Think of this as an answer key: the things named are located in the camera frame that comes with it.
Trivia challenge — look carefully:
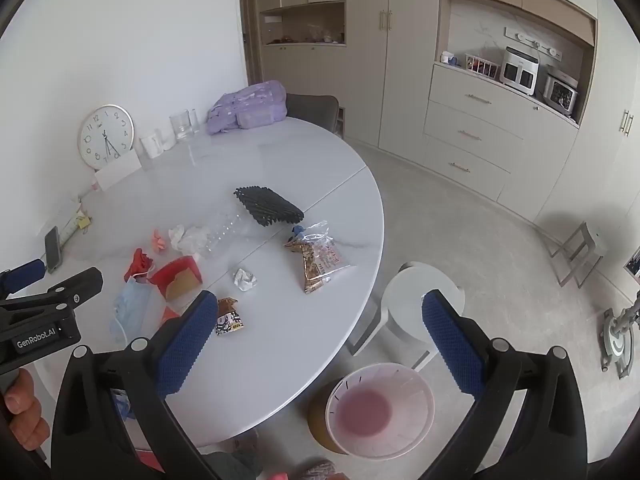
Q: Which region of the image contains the blue face mask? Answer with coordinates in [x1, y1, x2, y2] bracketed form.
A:
[110, 278, 151, 344]

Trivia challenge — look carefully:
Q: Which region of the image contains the red paper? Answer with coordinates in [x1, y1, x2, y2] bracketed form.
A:
[124, 248, 154, 282]

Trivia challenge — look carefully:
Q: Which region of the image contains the white tissue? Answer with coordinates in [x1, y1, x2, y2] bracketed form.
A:
[168, 224, 212, 256]

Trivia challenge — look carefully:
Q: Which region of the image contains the snack bag with nuts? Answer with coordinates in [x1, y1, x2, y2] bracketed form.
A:
[284, 221, 352, 295]

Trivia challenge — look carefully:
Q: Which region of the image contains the left hand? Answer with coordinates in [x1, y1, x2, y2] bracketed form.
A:
[3, 368, 50, 451]

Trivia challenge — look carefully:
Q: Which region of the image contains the black smartphone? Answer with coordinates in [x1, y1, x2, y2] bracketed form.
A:
[44, 226, 63, 273]

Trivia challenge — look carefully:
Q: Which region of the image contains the yellow binder clip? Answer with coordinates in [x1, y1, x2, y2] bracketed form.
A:
[76, 214, 91, 230]

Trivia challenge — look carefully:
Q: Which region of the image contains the pink crumpled paper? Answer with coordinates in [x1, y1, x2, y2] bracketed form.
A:
[151, 229, 167, 254]

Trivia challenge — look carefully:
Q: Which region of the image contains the robot stand base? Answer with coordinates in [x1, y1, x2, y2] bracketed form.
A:
[600, 298, 639, 379]

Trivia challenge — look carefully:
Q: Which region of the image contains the white card box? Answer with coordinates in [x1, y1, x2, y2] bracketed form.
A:
[96, 150, 142, 191]

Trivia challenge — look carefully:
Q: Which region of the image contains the small brown snack wrapper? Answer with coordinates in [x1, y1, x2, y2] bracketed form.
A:
[215, 297, 244, 336]

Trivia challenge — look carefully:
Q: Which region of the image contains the small crumpled white paper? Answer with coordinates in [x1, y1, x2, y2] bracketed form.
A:
[233, 268, 257, 292]

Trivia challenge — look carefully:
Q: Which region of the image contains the white mug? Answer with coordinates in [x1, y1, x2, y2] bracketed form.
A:
[140, 129, 165, 159]

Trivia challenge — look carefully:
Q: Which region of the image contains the clear plastic bottle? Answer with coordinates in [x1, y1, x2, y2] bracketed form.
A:
[200, 210, 250, 259]

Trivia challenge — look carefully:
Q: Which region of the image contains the grey square stool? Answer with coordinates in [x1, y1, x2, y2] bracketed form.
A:
[550, 221, 608, 288]

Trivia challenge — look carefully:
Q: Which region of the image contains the white round plastic stool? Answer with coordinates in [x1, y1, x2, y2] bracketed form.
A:
[346, 261, 465, 372]

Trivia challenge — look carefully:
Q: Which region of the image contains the clear glass jar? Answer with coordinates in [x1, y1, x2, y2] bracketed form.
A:
[169, 108, 200, 142]

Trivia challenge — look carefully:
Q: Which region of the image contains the dark grey chair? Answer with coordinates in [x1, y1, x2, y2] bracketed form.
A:
[285, 93, 340, 133]

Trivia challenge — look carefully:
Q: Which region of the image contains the silver microwave oven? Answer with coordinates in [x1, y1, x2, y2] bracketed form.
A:
[542, 65, 578, 116]

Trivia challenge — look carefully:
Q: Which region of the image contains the white toaster oven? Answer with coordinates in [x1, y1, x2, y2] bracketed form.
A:
[499, 47, 540, 96]

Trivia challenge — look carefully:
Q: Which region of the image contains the beige cabinet with drawers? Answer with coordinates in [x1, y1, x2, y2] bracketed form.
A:
[422, 0, 598, 223]

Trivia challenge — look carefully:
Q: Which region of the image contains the white round wall clock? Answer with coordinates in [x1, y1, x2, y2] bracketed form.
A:
[77, 104, 134, 171]

